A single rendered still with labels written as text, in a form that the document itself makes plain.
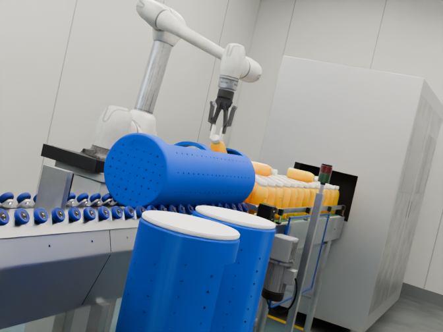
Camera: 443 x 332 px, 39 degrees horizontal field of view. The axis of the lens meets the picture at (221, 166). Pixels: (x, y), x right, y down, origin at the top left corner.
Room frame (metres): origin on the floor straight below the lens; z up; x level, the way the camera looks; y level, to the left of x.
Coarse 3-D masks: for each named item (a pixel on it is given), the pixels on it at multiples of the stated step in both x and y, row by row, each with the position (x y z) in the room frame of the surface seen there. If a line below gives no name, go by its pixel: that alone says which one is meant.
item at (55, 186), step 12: (48, 168) 1.90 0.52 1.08; (48, 180) 1.90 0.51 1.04; (60, 180) 1.88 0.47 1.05; (72, 180) 1.91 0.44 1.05; (48, 192) 1.89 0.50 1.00; (60, 192) 1.88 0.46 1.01; (36, 204) 1.91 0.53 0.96; (48, 204) 1.89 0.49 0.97; (60, 204) 1.87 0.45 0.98; (48, 216) 1.89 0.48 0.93
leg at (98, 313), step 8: (96, 304) 2.12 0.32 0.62; (104, 304) 2.13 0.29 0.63; (96, 312) 2.11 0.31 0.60; (104, 312) 2.13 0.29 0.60; (88, 320) 2.12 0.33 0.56; (96, 320) 2.11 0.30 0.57; (104, 320) 2.14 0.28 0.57; (88, 328) 2.12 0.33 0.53; (96, 328) 2.11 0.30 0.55; (104, 328) 2.15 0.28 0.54
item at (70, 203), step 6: (6, 204) 1.86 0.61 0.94; (18, 204) 1.92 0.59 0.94; (24, 204) 1.93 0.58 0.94; (66, 204) 2.12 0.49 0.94; (72, 204) 2.15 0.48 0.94; (78, 204) 2.19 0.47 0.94; (84, 204) 2.22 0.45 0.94; (90, 204) 2.26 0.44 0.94; (96, 204) 2.29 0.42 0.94; (102, 204) 2.33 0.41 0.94; (108, 204) 2.36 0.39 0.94; (114, 204) 2.40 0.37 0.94; (120, 204) 2.43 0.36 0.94
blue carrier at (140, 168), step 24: (120, 144) 2.33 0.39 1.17; (144, 144) 2.29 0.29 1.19; (168, 144) 2.33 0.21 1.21; (192, 144) 2.66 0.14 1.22; (120, 168) 2.32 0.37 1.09; (144, 168) 2.28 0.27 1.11; (168, 168) 2.24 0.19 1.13; (192, 168) 2.42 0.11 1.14; (216, 168) 2.62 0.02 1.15; (240, 168) 2.87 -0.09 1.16; (120, 192) 2.31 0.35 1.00; (144, 192) 2.27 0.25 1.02; (168, 192) 2.29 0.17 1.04; (192, 192) 2.46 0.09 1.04; (216, 192) 2.67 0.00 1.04; (240, 192) 2.90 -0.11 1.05
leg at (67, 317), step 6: (66, 312) 2.17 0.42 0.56; (72, 312) 2.19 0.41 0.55; (60, 318) 2.17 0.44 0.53; (66, 318) 2.17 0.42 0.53; (72, 318) 2.20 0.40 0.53; (54, 324) 2.18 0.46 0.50; (60, 324) 2.17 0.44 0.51; (66, 324) 2.18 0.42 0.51; (54, 330) 2.18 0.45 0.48; (60, 330) 2.17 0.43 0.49; (66, 330) 2.18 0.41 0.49
